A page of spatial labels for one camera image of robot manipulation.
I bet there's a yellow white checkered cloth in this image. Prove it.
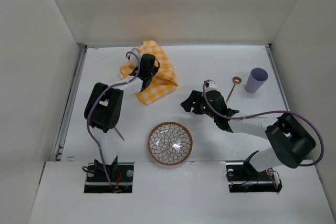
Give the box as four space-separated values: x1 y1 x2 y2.
118 40 178 105

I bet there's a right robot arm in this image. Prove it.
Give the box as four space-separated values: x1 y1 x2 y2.
181 90 316 175

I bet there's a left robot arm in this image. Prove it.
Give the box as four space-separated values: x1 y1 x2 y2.
84 51 160 179

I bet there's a copper spoon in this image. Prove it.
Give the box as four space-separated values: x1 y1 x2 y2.
225 76 242 104

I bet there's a patterned ceramic bowl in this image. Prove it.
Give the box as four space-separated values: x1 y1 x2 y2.
147 122 193 166

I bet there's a lilac plastic cup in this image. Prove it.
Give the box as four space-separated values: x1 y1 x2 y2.
245 68 268 93

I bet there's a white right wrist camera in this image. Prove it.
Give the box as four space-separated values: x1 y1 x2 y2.
205 80 217 92

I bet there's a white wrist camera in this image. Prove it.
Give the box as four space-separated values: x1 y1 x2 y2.
205 80 217 92
126 47 142 67

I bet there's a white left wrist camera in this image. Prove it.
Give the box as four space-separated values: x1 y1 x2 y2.
126 47 142 67

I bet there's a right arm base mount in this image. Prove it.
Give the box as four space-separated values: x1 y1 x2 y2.
226 162 282 193

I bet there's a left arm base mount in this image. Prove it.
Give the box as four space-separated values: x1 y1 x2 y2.
82 163 134 194

